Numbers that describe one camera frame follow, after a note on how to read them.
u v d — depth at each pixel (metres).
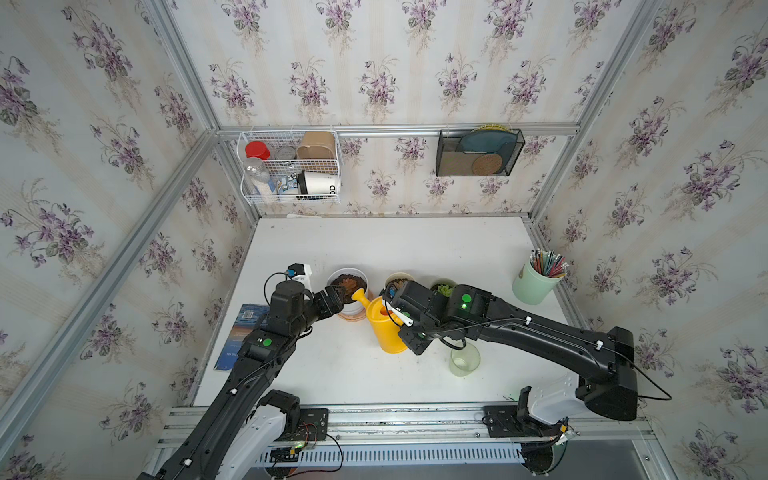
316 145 0.88
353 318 0.91
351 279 0.90
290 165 0.93
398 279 0.93
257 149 0.91
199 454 0.40
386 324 0.69
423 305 0.51
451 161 0.98
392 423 0.75
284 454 0.71
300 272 0.68
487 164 0.97
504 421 0.74
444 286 0.91
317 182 0.92
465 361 0.82
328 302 0.66
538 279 0.86
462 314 0.46
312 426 0.72
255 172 0.86
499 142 0.91
